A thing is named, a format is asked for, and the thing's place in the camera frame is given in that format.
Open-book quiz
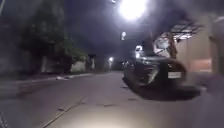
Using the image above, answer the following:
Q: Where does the grey concrete road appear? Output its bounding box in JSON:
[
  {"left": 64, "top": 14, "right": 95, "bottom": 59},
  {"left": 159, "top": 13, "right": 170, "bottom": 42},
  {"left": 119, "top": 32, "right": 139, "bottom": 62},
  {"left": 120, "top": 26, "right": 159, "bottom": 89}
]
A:
[{"left": 0, "top": 70, "right": 224, "bottom": 128}]

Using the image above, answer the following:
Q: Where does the dark car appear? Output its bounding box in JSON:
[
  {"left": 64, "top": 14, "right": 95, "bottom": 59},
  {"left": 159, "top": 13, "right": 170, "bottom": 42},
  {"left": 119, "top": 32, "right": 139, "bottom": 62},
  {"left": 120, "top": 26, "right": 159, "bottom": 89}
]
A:
[{"left": 122, "top": 55, "right": 188, "bottom": 91}]

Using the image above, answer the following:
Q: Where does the street lamp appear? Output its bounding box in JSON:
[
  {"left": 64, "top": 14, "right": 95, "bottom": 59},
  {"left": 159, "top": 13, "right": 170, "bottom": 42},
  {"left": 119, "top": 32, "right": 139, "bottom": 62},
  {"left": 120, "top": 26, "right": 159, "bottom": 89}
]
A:
[{"left": 111, "top": 0, "right": 149, "bottom": 58}]

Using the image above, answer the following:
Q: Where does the pale kerb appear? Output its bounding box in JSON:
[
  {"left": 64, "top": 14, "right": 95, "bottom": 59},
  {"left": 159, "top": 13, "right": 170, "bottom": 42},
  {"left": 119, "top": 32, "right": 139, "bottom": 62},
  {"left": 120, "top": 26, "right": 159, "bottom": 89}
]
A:
[{"left": 0, "top": 72, "right": 94, "bottom": 85}]

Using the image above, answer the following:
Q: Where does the large tree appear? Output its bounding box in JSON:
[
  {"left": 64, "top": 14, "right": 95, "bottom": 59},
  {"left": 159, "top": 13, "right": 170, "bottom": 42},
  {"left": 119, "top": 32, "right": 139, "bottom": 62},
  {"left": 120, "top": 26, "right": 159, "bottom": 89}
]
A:
[{"left": 19, "top": 0, "right": 88, "bottom": 75}]

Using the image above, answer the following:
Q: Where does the carport roof building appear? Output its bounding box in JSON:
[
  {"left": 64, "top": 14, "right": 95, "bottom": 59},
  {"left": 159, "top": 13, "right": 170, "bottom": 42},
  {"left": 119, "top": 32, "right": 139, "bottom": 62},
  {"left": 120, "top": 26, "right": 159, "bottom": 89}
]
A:
[{"left": 153, "top": 13, "right": 224, "bottom": 76}]

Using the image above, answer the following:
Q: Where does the pale wall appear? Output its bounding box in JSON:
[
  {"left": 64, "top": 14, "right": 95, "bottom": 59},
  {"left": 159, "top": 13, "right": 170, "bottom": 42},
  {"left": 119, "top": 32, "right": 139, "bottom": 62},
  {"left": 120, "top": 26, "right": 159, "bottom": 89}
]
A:
[{"left": 40, "top": 55, "right": 88, "bottom": 74}]

